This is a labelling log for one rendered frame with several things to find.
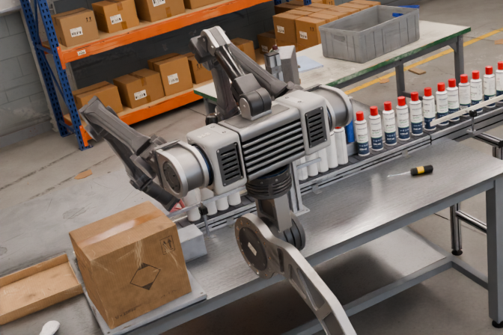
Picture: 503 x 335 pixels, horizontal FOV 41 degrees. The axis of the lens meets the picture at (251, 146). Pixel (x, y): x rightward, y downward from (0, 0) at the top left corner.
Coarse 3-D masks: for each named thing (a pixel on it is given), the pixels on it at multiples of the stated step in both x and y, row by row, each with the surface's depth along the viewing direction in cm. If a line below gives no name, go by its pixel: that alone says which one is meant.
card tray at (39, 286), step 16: (64, 256) 265; (16, 272) 259; (32, 272) 261; (48, 272) 261; (64, 272) 259; (0, 288) 257; (16, 288) 255; (32, 288) 253; (48, 288) 251; (64, 288) 249; (80, 288) 244; (0, 304) 246; (16, 304) 244; (32, 304) 238; (48, 304) 240; (0, 320) 234
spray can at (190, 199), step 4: (188, 192) 264; (192, 192) 265; (188, 196) 265; (192, 196) 266; (184, 200) 267; (188, 200) 266; (192, 200) 266; (196, 200) 268; (188, 204) 267; (196, 208) 268; (188, 212) 269; (192, 212) 268; (196, 212) 269; (188, 216) 270; (192, 216) 269; (196, 216) 269; (200, 216) 271; (192, 220) 269; (196, 220) 270
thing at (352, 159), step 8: (416, 136) 309; (424, 136) 308; (384, 144) 307; (400, 144) 304; (376, 152) 301; (384, 152) 300; (352, 160) 297; (360, 160) 296; (336, 168) 293; (248, 200) 279; (232, 208) 275; (208, 216) 272; (216, 216) 271; (176, 224) 270; (184, 224) 269
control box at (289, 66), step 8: (280, 48) 262; (288, 48) 260; (280, 56) 252; (288, 56) 250; (288, 64) 250; (296, 64) 264; (288, 72) 251; (296, 72) 262; (288, 80) 252; (296, 80) 260
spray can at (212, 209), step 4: (204, 188) 267; (204, 192) 268; (208, 192) 268; (212, 192) 269; (204, 196) 268; (208, 196) 268; (212, 196) 269; (208, 204) 270; (212, 204) 270; (208, 208) 271; (212, 208) 271; (216, 208) 274; (208, 212) 271; (212, 212) 272; (216, 212) 273
